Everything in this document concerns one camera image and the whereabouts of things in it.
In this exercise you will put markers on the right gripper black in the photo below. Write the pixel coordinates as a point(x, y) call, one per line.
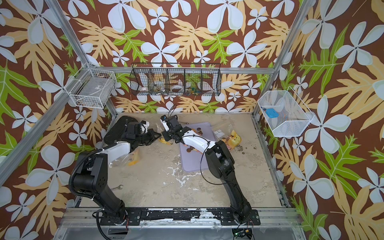
point(166, 137)

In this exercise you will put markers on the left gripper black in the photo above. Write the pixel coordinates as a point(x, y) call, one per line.
point(152, 132)

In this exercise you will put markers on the ziploc bag with brown items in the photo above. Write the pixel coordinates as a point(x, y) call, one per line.
point(167, 142)

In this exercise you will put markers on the ziploc bag with yellow cookies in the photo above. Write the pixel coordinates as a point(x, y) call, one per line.
point(127, 160)

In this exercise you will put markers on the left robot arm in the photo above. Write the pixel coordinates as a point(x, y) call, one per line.
point(89, 178)

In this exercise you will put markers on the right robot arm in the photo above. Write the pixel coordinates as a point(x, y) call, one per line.
point(219, 160)

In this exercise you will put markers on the pile of poured cookies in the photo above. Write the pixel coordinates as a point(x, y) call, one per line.
point(192, 148)

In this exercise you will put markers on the ziploc bag right with yellow toy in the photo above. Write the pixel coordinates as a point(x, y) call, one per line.
point(229, 136)

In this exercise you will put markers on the lavender plastic tray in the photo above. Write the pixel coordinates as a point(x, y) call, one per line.
point(191, 158)

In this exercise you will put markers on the black hard case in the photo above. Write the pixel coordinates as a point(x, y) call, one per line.
point(117, 131)

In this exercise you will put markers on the small metal wrench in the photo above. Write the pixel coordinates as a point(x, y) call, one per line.
point(120, 187)

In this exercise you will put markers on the blue object in basket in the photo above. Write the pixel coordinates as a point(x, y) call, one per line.
point(271, 113)

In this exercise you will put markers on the white mesh basket right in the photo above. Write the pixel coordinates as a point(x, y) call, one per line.
point(294, 115)

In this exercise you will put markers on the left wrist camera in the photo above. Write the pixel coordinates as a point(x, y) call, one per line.
point(144, 126)

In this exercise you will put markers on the black wire basket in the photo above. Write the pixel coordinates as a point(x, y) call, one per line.
point(176, 79)

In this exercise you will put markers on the white wire basket left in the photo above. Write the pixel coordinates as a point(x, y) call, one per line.
point(91, 87)

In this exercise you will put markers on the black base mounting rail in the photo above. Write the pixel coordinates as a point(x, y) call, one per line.
point(225, 216)

